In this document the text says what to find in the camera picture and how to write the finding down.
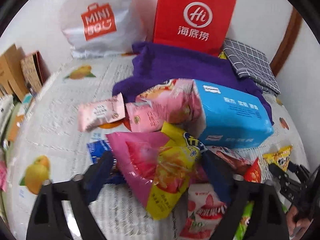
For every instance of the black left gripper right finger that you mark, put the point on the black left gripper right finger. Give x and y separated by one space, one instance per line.
268 218

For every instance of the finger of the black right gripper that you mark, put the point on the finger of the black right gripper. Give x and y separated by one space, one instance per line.
299 170
286 183

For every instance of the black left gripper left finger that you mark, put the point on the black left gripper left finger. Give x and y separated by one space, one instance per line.
48 221

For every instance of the yellow triangular snack packet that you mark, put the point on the yellow triangular snack packet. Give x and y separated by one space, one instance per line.
281 158

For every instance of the dark blue snack packet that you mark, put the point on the dark blue snack packet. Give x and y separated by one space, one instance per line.
97 148

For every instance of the light pink snack packet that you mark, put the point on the light pink snack packet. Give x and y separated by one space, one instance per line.
94 114

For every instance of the pink yellow chip bag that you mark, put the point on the pink yellow chip bag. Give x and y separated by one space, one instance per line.
157 166

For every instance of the green triangular snack packet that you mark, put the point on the green triangular snack packet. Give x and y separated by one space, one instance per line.
244 221

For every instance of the red snack packet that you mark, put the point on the red snack packet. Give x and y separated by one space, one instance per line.
253 173

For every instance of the person's right hand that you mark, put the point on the person's right hand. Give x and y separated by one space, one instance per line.
296 228

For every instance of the white red sausage packet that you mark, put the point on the white red sausage packet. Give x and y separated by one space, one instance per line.
238 163

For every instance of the white strawberry candy bag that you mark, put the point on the white strawberry candy bag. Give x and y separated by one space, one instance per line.
205 210

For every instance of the blue tissue pack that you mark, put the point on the blue tissue pack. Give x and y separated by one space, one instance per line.
229 117

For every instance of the white fruit print tablecloth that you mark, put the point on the white fruit print tablecloth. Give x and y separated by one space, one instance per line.
50 129

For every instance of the grey checked folded cloth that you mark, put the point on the grey checked folded cloth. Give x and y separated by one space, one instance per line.
250 62

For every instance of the white dotted pillow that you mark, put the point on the white dotted pillow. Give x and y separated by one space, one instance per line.
6 107

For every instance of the large pink snack bag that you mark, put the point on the large pink snack bag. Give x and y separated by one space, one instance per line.
177 101

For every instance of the pink peach flavour packet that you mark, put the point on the pink peach flavour packet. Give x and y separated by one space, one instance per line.
142 117

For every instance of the purple towel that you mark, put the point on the purple towel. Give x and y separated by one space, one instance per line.
157 63

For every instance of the red Haidilao paper bag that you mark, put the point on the red Haidilao paper bag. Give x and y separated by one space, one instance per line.
199 25

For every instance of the white Miniso plastic bag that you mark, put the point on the white Miniso plastic bag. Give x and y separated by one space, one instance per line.
97 28

